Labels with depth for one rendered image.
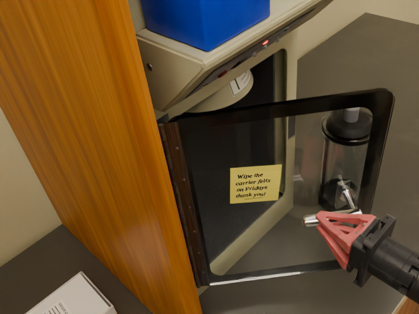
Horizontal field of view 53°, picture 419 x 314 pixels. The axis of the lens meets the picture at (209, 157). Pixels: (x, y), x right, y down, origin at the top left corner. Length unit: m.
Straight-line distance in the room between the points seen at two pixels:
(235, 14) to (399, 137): 0.87
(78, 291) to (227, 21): 0.65
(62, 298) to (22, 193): 0.27
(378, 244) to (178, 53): 0.36
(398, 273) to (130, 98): 0.40
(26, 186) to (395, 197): 0.85
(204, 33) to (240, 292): 0.60
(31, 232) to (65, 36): 0.75
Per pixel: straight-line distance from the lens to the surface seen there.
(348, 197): 0.69
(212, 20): 0.42
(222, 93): 0.68
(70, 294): 0.93
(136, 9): 0.50
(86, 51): 0.41
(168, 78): 0.48
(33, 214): 1.10
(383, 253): 0.61
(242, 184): 0.64
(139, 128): 0.42
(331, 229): 0.63
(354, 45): 1.68
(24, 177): 1.03
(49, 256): 1.06
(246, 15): 0.46
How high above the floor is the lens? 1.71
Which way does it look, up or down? 41 degrees down
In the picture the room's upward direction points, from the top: 8 degrees counter-clockwise
